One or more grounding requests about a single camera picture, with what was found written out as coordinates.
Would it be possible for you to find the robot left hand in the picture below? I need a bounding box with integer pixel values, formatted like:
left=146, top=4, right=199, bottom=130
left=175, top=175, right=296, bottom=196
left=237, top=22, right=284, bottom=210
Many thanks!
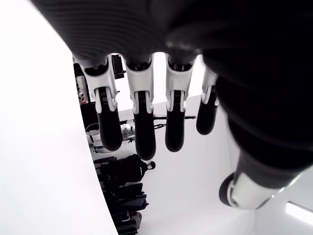
left=29, top=0, right=313, bottom=210

